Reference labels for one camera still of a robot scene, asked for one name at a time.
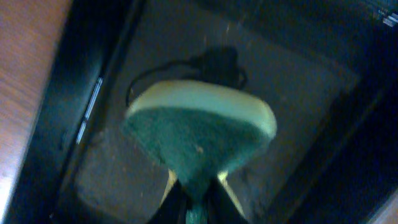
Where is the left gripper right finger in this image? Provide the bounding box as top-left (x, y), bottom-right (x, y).
top-left (205, 179), bottom-right (249, 224)

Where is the small black tray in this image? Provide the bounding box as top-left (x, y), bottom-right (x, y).
top-left (4, 0), bottom-right (397, 223)

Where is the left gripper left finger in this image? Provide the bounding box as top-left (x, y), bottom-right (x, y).
top-left (147, 181), bottom-right (188, 224)

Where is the green yellow sponge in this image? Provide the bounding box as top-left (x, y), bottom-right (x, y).
top-left (122, 80), bottom-right (277, 223)

